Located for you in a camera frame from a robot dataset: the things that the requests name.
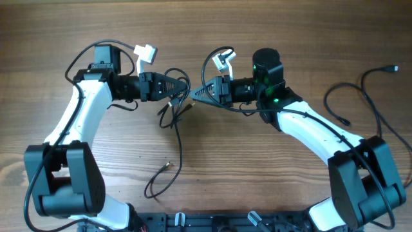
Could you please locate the black micro usb cable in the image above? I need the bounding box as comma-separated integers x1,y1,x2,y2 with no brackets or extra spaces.
156,75,191,130

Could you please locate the black cable round plug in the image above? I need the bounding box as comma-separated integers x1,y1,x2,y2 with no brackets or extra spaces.
323,64,412,189

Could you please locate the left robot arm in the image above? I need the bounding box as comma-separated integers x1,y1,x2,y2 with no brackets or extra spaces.
23,68,191,231

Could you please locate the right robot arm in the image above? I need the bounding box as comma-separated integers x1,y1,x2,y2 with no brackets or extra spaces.
190,76,406,231

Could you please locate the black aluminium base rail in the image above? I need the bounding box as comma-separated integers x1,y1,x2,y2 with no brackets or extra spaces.
77,211,323,232

